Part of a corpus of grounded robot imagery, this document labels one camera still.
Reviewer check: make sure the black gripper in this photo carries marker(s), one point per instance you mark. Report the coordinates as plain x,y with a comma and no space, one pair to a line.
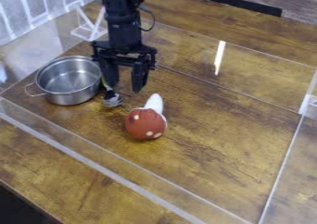
105,53

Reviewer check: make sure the green handled metal spoon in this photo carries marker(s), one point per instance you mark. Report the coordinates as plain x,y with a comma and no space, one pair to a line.
113,99

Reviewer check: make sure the red plush mushroom toy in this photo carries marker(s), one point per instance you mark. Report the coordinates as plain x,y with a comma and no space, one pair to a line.
146,123

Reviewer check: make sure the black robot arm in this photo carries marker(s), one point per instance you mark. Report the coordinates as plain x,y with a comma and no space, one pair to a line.
125,25

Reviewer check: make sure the small steel pot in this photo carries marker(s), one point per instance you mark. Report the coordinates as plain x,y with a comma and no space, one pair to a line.
69,80

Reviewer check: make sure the black strip on table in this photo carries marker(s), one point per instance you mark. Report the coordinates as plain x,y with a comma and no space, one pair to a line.
265,9

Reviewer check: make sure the clear acrylic triangle bracket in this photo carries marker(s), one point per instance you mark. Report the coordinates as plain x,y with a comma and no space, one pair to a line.
89,30

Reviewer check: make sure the clear acrylic enclosure panel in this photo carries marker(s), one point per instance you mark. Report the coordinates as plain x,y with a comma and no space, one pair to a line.
164,192

